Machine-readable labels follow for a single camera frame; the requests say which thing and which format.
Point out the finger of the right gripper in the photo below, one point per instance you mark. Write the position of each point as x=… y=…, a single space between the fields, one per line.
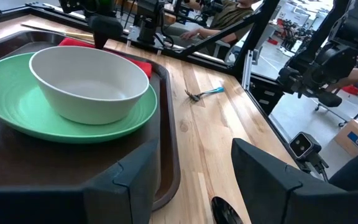
x=100 y=41

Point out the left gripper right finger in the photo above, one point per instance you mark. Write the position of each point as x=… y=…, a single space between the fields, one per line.
x=291 y=205

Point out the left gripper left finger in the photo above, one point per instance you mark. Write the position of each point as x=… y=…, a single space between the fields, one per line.
x=73 y=208

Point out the red cloth napkin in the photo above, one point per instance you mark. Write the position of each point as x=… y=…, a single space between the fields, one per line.
x=141 y=67

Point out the grey-white bowl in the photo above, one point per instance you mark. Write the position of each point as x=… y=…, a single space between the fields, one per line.
x=89 y=93

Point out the green plate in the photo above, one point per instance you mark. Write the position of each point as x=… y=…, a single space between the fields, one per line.
x=11 y=102

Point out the black background robot arm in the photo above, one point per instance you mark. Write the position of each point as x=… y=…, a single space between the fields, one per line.
x=331 y=56

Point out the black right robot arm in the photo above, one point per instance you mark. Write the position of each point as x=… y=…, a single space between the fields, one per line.
x=148 y=18

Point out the dark brown serving tray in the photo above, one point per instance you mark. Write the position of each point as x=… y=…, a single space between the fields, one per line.
x=26 y=161

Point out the cardboard box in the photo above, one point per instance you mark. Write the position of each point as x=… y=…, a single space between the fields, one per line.
x=357 y=137

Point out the small table-level camera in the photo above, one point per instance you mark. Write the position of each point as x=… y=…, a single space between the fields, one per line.
x=303 y=145

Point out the silver frame bracket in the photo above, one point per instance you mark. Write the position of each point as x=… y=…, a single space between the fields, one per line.
x=247 y=68

